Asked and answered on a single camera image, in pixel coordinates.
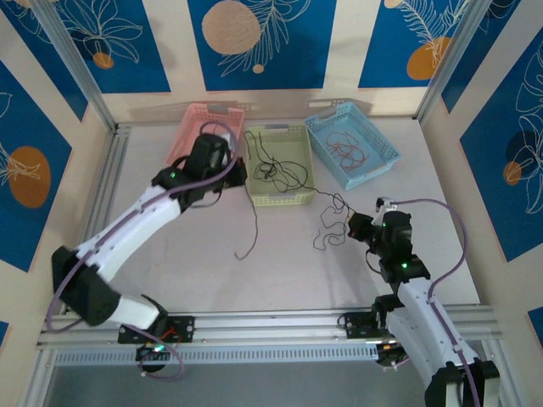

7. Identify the thin black cable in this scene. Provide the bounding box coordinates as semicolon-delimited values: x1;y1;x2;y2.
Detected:
296;184;355;252
243;130;310;194
234;184;260;261

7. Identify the pink perforated plastic basket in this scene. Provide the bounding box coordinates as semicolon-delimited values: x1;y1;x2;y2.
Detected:
165;103;246;169

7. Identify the green perforated plastic basket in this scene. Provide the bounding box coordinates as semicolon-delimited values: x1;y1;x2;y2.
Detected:
244;123;317;208

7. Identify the thin orange cable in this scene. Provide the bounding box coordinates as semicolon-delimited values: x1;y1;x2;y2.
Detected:
328;131;371;171

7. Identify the blue perforated plastic basket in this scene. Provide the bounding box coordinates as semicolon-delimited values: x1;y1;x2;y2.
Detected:
304;100;402;191

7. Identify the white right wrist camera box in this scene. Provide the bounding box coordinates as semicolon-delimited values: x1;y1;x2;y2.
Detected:
372;195;399;226

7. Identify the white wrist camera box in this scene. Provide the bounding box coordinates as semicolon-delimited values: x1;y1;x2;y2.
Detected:
216;129;239;154
372;195;399;226

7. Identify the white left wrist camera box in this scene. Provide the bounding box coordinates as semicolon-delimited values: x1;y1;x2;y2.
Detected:
216;129;239;154

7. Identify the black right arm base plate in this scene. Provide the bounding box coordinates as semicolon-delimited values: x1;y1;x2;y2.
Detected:
339;311;408;341

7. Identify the aluminium side rail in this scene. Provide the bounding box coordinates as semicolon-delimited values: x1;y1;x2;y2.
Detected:
63;125;132;315

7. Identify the aluminium table frame rail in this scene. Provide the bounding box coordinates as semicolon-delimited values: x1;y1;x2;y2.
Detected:
36;304;506;351

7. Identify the grey slotted cable duct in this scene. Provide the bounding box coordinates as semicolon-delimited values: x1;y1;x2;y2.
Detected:
53;348;381;368

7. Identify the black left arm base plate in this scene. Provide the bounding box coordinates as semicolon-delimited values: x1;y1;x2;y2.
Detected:
117;315;196;344

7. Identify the aluminium corner post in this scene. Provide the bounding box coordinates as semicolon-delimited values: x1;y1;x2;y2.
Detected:
417;0;489;122
31;0;119;131

